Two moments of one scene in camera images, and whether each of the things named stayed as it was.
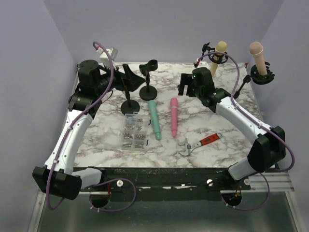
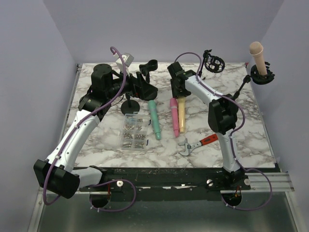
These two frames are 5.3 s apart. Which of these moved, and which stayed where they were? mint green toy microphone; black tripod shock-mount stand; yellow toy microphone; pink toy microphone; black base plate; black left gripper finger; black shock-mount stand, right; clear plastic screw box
Moved: yellow toy microphone; black left gripper finger; black tripod shock-mount stand
Stayed: black shock-mount stand, right; mint green toy microphone; clear plastic screw box; pink toy microphone; black base plate
